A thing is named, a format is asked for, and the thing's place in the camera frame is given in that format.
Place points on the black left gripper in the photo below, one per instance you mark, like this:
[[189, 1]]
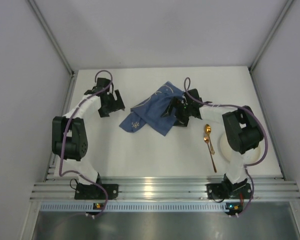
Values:
[[112, 104]]

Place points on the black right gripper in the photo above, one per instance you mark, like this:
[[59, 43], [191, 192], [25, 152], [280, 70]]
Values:
[[176, 110]]

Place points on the blue cloth placemat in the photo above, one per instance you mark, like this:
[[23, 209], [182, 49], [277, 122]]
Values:
[[149, 111]]

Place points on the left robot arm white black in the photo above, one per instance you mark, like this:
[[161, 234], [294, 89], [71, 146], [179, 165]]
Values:
[[69, 135]]

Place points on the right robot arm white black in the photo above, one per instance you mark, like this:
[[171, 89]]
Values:
[[243, 133]]

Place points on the copper spoon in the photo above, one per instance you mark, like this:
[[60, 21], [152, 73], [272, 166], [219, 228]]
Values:
[[207, 129]]

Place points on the copper fork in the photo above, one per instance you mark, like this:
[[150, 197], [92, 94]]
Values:
[[207, 141]]

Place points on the white paper plate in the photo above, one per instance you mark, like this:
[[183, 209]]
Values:
[[227, 152]]

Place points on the aluminium frame rail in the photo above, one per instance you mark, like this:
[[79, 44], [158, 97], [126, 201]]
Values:
[[266, 189]]

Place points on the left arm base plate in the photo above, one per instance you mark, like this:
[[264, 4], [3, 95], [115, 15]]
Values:
[[92, 192]]

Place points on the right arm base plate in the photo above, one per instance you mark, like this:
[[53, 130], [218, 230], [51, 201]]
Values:
[[221, 191]]

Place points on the slotted cable duct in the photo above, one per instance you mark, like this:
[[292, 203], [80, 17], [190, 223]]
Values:
[[94, 207]]

